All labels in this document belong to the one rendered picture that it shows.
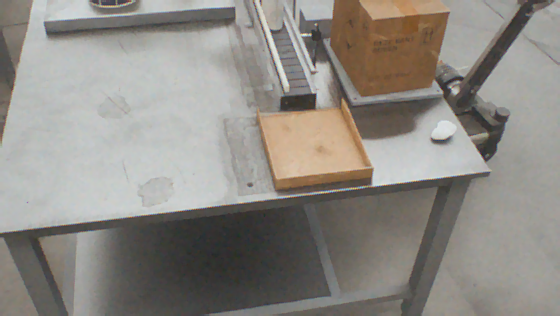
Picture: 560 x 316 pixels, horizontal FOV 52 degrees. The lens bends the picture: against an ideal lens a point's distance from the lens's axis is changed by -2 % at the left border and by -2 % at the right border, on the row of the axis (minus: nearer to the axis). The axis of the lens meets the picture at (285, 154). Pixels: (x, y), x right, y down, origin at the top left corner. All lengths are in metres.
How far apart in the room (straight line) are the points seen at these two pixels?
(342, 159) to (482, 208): 1.28
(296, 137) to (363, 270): 0.90
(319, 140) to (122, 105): 0.60
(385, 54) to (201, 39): 0.68
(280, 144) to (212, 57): 0.48
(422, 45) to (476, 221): 1.14
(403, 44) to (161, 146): 0.75
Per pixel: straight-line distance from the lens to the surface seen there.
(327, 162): 1.60
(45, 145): 1.74
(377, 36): 1.70
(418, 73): 1.85
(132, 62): 2.00
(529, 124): 3.35
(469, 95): 2.75
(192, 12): 2.18
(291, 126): 1.70
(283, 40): 1.99
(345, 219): 2.58
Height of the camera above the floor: 1.93
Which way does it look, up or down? 43 degrees down
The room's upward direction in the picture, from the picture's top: 3 degrees clockwise
